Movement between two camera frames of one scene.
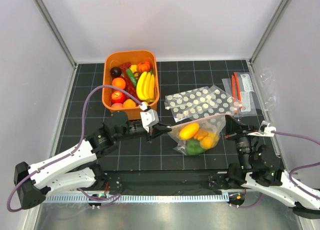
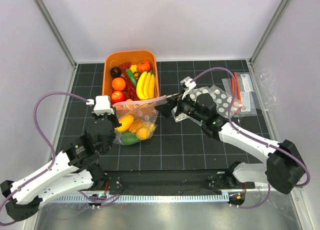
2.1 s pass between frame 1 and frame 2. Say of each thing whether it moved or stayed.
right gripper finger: moved
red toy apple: stayed
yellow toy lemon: moved
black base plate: stayed
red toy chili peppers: stayed
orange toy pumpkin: stayed
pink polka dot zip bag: moved
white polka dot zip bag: stayed
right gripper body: moved
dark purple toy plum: stayed
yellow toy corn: stayed
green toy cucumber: stayed
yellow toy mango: moved
